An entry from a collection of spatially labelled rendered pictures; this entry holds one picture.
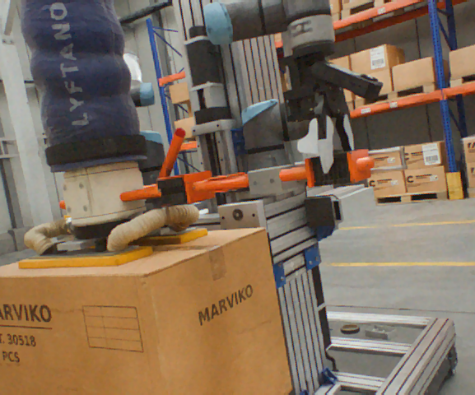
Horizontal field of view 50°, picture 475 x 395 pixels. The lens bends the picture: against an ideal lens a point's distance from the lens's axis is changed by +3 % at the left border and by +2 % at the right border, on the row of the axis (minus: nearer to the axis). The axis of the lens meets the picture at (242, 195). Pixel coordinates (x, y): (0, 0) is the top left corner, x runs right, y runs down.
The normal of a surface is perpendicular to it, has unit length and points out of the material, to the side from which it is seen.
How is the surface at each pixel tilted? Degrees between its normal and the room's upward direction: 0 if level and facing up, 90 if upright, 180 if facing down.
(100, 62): 70
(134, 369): 90
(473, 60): 87
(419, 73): 94
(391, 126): 90
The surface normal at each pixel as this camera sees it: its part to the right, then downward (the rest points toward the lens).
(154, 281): 0.82, -0.10
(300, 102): -0.56, 0.15
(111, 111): 0.57, -0.28
